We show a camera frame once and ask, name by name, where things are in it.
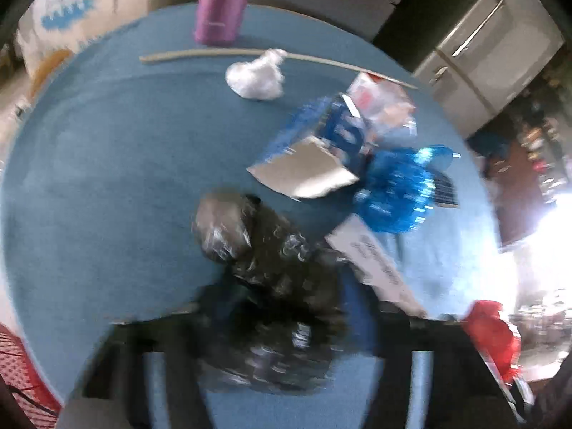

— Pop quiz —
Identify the shiny blue foil wrapper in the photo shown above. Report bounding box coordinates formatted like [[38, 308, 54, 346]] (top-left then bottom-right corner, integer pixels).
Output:
[[354, 145, 460, 233]]

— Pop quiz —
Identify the purple thermos bottle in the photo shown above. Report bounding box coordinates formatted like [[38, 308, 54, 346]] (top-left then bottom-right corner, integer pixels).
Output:
[[194, 0, 247, 45]]

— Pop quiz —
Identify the blue round tablecloth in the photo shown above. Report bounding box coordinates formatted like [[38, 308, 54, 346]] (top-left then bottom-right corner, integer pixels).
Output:
[[0, 1, 506, 429]]

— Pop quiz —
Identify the black plastic bag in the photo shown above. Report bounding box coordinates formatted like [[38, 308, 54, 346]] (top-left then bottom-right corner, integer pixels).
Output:
[[193, 191, 348, 394]]

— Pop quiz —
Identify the white chest freezer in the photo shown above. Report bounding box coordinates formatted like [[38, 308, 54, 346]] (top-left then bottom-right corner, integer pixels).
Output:
[[15, 0, 147, 75]]

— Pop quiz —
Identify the red plastic bag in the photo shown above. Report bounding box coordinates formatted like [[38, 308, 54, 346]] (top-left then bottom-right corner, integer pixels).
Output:
[[463, 300, 521, 385]]

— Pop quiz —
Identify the red plastic mesh basket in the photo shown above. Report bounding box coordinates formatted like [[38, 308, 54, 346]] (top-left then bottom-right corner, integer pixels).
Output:
[[1, 324, 61, 428]]

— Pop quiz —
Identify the blue cardboard box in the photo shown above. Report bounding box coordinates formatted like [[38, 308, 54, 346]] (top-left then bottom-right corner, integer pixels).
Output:
[[247, 94, 376, 201]]

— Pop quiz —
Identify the red white medicine box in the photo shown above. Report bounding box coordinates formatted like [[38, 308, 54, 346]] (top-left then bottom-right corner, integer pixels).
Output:
[[346, 73, 417, 140]]

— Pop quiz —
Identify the long wooden stick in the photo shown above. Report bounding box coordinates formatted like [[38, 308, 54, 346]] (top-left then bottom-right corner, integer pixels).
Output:
[[140, 48, 418, 90]]

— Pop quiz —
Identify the white tissue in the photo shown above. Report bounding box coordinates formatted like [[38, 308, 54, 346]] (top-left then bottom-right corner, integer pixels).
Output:
[[225, 57, 284, 101]]

